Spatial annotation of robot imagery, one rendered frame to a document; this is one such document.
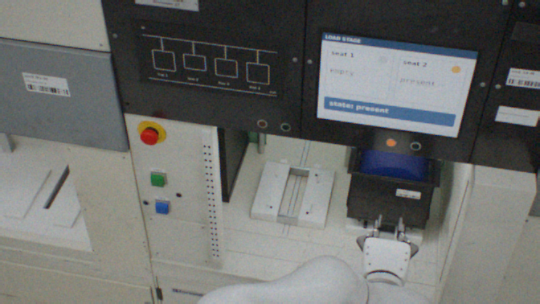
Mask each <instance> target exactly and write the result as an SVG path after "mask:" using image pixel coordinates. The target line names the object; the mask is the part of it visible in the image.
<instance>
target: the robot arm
mask: <svg viewBox="0 0 540 304"><path fill-rule="evenodd" d="M381 223H382V215H380V214H379V217H378V220H375V225H374V228H373V230H372V231H370V232H367V233H366V234H365V236H360V237H357V240H356V242H357V244H358V246H359V248H360V249H361V250H362V275H361V274H360V273H358V272H357V271H356V270H355V269H354V268H353V267H352V266H350V265H348V264H347V263H346V262H344V261H343V260H342V259H340V258H338V257H335V256H330V255H322V256H319V257H314V258H312V259H310V260H308V261H306V262H305V263H304V264H303V265H301V266H300V267H298V268H296V269H294V271H293V272H291V273H290V274H288V275H286V276H284V277H280V278H277V279H275V280H271V281H266V282H259V283H244V284H233V285H228V286H221V288H218V289H216V290H213V291H211V292H209V293H207V294H205V295H204V296H203V297H202V298H200V299H199V300H198V302H197V303H196V304H431V301H430V300H429V299H428V298H427V297H426V296H424V295H423V294H421V293H419V292H418V291H415V290H412V289H408V288H404V285H405V282H406V280H407V273H408V267H409V261H410V259H412V258H413V256H414V255H415V254H417V252H418V250H419V247H418V246H417V245H415V244H413V243H411V241H410V240H409V239H408V238H407V237H406V233H405V232H404V229H405V224H402V218H399V222H398V227H397V236H396V239H397V241H393V240H384V239H379V233H380V228H381ZM364 242H365V243H364Z"/></svg>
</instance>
